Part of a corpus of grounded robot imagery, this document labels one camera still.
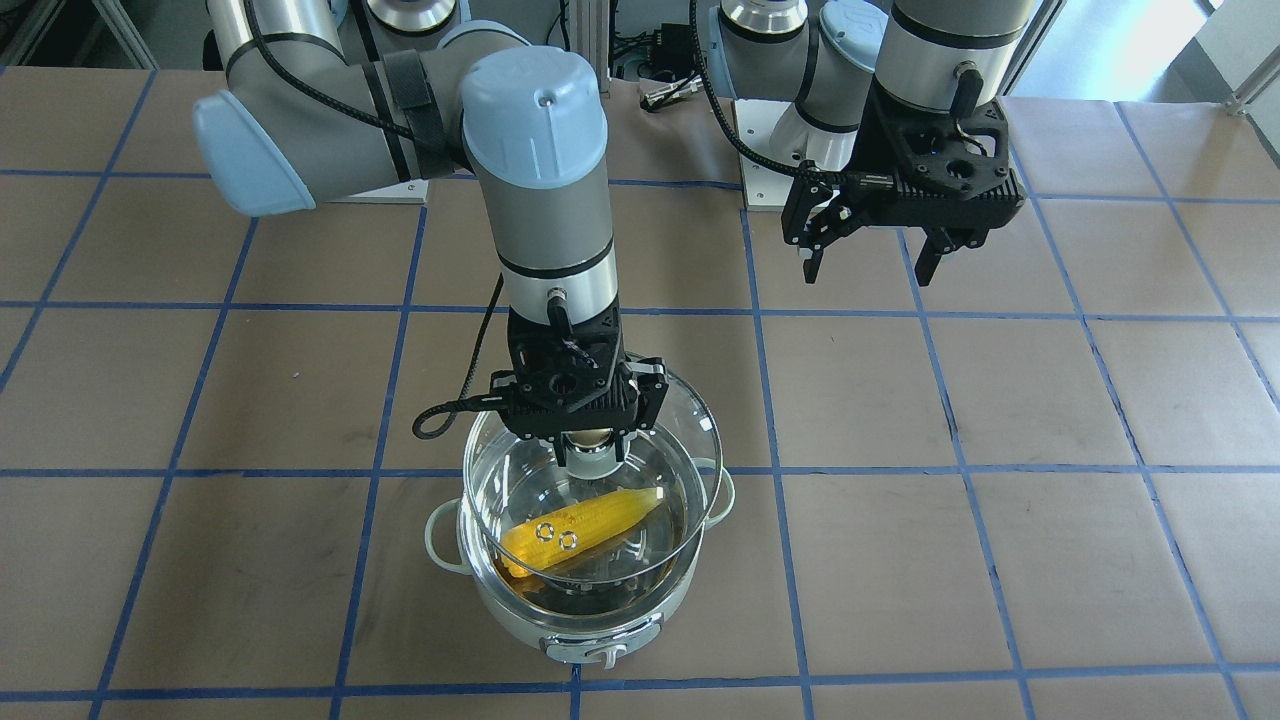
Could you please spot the glass pot lid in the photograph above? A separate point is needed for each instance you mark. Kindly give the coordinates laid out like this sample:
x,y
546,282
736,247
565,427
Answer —
x,y
508,480

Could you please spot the pale green cooking pot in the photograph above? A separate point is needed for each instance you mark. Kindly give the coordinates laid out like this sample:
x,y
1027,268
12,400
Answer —
x,y
568,623

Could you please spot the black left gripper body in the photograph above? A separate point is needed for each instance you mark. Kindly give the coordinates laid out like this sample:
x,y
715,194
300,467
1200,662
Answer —
x,y
822,203

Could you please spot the aluminium frame post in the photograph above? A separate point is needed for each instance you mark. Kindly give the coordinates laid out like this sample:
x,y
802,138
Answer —
x,y
587,31

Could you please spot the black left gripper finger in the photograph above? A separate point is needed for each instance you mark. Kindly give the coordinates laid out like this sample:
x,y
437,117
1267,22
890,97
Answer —
x,y
938,242
824,229

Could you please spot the yellow corn cob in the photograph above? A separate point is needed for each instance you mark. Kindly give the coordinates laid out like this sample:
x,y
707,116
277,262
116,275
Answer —
x,y
559,536

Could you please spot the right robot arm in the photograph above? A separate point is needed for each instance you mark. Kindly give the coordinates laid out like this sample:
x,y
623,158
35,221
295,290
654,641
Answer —
x,y
297,125

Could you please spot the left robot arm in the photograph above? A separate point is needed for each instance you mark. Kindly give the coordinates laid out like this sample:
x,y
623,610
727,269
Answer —
x,y
932,55

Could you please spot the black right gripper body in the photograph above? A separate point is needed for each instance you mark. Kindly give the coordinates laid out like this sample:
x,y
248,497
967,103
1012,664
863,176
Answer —
x,y
652,391

